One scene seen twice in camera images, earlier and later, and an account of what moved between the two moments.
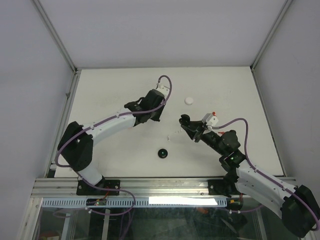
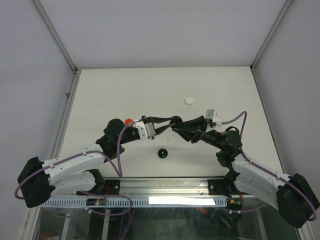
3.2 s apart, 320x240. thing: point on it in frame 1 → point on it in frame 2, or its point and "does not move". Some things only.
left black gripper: [157, 117] → [154, 120]
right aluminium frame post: [285, 6] does not move
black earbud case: [162, 153] does not move
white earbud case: [189, 100] does not move
